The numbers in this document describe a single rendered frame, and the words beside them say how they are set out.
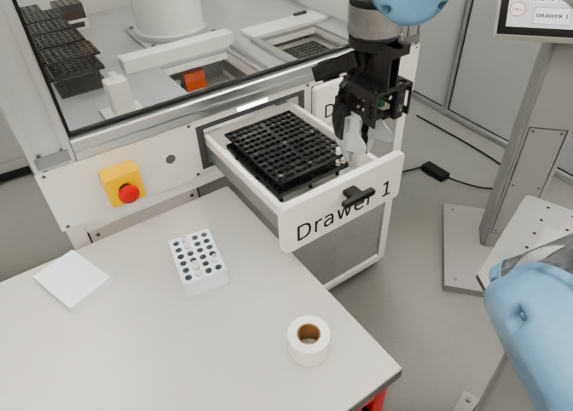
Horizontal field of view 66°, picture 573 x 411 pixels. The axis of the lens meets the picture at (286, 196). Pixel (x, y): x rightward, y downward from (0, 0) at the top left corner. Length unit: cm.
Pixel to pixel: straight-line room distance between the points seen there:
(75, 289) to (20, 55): 42
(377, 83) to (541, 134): 115
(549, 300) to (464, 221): 188
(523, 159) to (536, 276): 151
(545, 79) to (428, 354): 98
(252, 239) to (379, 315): 92
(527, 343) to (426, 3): 34
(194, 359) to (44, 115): 50
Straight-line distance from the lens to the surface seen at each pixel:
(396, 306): 180
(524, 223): 107
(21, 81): 87
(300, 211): 77
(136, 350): 83
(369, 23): 61
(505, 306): 28
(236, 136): 100
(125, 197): 92
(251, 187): 88
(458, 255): 198
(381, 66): 63
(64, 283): 95
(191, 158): 102
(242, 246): 93
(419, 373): 166
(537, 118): 170
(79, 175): 96
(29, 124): 89
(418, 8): 49
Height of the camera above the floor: 143
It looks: 40 degrees down
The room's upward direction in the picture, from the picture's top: 3 degrees counter-clockwise
